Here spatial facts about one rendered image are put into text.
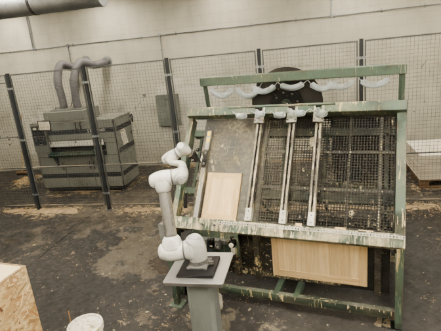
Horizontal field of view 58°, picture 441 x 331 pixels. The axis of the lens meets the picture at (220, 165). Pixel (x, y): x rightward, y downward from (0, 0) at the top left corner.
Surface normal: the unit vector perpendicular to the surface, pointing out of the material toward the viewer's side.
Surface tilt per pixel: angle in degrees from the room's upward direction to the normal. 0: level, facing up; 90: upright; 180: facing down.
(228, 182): 54
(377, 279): 90
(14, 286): 90
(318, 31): 90
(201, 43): 90
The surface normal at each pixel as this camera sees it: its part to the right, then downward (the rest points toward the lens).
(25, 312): 0.94, 0.00
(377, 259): -0.38, 0.29
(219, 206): -0.36, -0.32
